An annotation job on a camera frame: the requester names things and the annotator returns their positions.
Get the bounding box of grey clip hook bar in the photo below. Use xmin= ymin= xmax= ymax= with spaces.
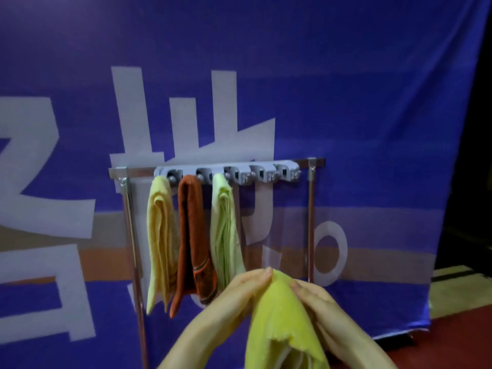
xmin=153 ymin=160 xmax=302 ymax=187

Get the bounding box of blue printed banner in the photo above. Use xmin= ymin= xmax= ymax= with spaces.
xmin=0 ymin=0 xmax=492 ymax=369

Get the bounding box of bright yellow towel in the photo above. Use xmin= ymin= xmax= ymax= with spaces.
xmin=244 ymin=269 xmax=331 ymax=369

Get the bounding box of orange towel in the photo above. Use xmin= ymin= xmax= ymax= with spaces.
xmin=169 ymin=174 xmax=219 ymax=319

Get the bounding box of pale yellow striped towel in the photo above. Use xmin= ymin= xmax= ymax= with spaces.
xmin=145 ymin=175 xmax=180 ymax=316

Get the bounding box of light green towel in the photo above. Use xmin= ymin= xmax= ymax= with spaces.
xmin=209 ymin=172 xmax=247 ymax=295

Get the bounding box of person's left hand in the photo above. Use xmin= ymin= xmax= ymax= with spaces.
xmin=198 ymin=266 xmax=274 ymax=335

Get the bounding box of person's right hand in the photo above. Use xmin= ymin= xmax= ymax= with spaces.
xmin=290 ymin=279 xmax=366 ymax=356

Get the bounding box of chrome metal rack frame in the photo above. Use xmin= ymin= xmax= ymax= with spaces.
xmin=108 ymin=157 xmax=326 ymax=369

